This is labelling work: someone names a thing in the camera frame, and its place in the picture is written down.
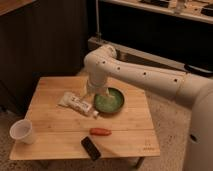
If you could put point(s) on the green ceramic bowl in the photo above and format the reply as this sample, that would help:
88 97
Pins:
106 105

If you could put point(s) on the dark wooden cabinet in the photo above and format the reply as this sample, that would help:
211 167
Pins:
44 38

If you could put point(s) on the wooden folding table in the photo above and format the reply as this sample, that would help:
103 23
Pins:
59 130

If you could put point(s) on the white plastic cup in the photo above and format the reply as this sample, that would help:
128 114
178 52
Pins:
23 131

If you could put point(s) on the vertical metal pole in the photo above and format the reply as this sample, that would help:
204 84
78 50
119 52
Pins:
98 32

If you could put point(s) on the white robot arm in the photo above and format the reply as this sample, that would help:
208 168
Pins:
186 89

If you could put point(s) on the black remote control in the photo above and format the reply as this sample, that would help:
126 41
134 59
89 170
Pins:
90 148

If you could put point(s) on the background workbench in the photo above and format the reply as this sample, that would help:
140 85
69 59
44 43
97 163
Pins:
187 9

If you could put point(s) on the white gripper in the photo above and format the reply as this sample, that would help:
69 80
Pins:
100 88

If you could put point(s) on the long white shelf rail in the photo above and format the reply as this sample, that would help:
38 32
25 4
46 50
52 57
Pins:
132 55

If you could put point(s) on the white tube package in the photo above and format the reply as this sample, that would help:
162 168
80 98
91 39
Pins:
71 100

